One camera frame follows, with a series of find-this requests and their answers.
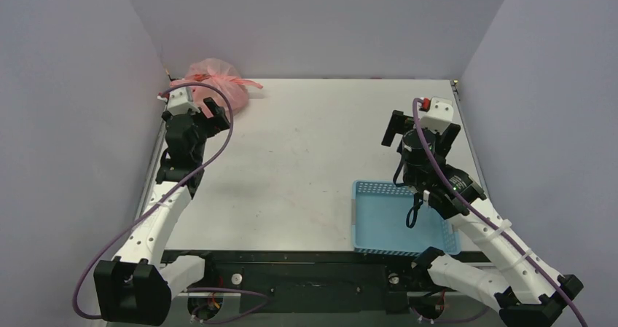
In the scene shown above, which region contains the pink plastic bag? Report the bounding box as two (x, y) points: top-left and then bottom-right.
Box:
(170, 58), (263, 114)

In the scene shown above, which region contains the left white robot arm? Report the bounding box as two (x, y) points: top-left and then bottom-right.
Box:
(93, 94), (232, 326)

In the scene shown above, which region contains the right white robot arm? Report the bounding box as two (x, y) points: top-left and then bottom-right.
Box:
(382, 111), (584, 326)

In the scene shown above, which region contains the blue plastic basket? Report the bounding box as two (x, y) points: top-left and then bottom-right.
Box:
(351, 180), (461, 256)

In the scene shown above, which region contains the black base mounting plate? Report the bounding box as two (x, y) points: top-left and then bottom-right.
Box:
(159, 250), (498, 316)

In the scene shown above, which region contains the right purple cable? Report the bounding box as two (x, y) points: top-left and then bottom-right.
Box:
(411, 97), (589, 327)

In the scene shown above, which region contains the purple cable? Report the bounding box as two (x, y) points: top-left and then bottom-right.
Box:
(411, 97), (589, 327)
(72, 82), (235, 320)

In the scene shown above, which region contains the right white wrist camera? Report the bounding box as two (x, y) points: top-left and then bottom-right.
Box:
(420, 97), (454, 135)

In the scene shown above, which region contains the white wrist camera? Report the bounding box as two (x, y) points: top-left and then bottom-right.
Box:
(166, 87), (200, 116)
(420, 97), (454, 135)

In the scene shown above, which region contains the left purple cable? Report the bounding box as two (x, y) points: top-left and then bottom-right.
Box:
(72, 82), (235, 320)

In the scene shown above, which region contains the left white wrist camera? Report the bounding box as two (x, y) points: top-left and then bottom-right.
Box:
(166, 87), (200, 116)

